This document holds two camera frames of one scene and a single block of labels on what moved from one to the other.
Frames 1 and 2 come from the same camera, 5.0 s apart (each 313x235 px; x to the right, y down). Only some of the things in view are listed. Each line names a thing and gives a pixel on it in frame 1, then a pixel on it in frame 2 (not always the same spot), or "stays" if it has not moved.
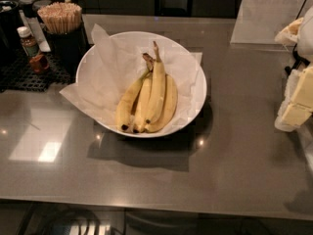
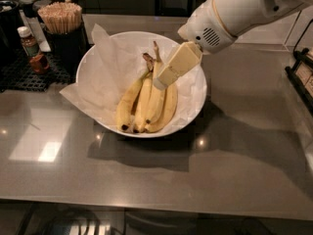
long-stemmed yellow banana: (159, 89) stays
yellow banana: (169, 107) stays
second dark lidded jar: (39, 4) stays
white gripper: (307, 36) -> (205, 25)
